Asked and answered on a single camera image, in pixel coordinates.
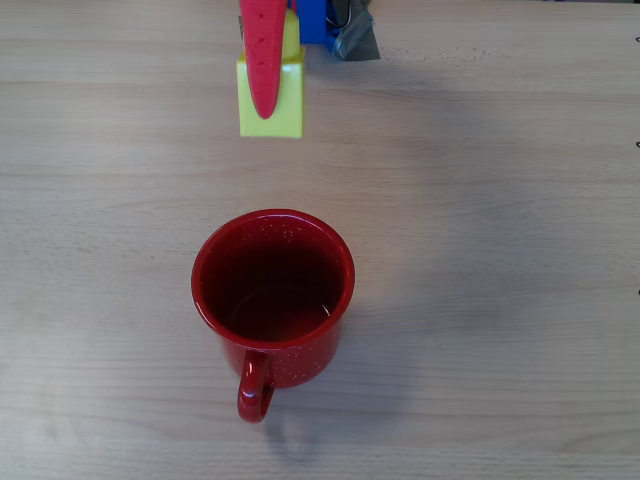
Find red enamel mug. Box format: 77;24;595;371
190;208;357;425

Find grey duct tape piece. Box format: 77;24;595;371
327;0;382;62

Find yellow-green plastic block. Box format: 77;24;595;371
235;8;307;140

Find dark servo cable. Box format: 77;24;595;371
326;0;364;30

